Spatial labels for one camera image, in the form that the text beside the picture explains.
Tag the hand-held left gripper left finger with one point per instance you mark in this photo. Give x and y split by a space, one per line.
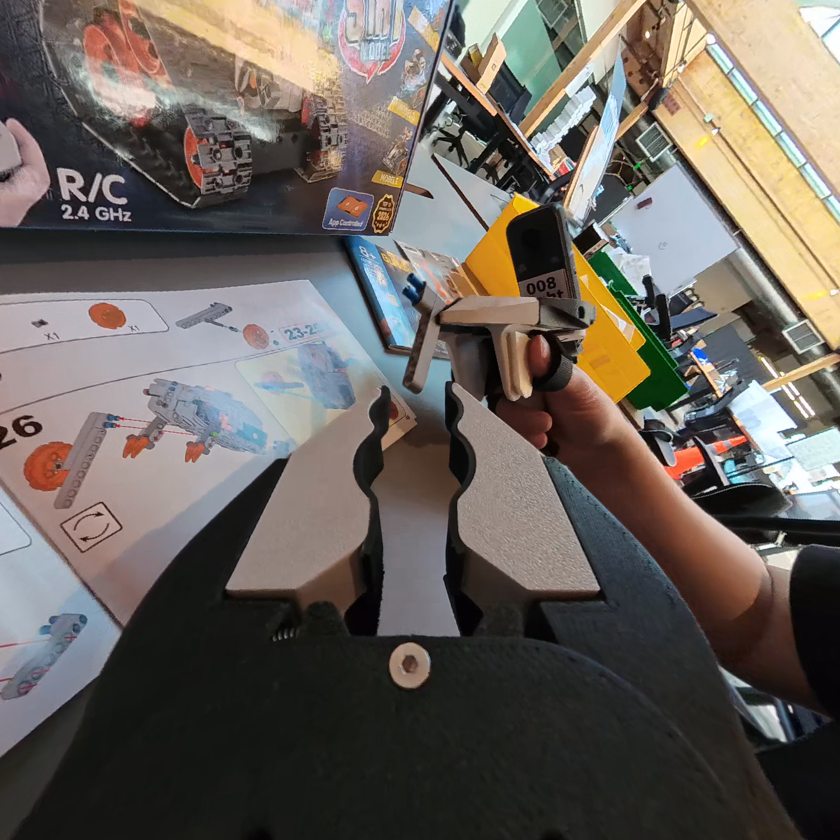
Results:
308 525

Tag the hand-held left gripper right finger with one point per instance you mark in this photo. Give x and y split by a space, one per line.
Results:
518 525

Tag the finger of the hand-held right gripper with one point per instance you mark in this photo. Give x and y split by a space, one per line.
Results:
485 317
505 301

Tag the grey beam with blue pins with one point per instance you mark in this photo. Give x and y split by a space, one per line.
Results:
420 354

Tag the person's right forearm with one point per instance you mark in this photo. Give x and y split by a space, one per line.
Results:
689 558

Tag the grey desk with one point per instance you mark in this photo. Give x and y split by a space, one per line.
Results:
131 262

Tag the person's right hand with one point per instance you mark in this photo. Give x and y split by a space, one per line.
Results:
577 420

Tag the yellow storage bin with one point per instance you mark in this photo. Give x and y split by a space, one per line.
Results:
489 256

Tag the orange sticker sheet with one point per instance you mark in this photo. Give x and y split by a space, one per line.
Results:
433 256

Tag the adjacent grey table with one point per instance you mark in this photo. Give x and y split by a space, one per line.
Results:
453 216

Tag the green storage bin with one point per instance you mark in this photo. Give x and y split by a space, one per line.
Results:
656 367

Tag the open instruction booklet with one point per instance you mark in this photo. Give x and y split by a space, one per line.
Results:
197 499

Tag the whiteboard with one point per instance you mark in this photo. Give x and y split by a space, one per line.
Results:
682 223

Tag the leaning white board panel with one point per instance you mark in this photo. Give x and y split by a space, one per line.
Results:
594 151

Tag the orange traffic cone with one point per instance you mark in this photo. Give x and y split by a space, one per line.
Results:
679 463
730 446

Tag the stack of white boxes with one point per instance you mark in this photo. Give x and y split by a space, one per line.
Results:
564 118

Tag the wooden-top work table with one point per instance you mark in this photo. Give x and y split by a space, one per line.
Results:
499 108

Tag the cardboard box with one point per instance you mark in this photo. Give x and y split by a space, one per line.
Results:
491 62

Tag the large toy robot kit box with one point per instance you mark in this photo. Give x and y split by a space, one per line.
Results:
197 65

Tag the wall air vent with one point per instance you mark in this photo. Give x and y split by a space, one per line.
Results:
802 336
656 141

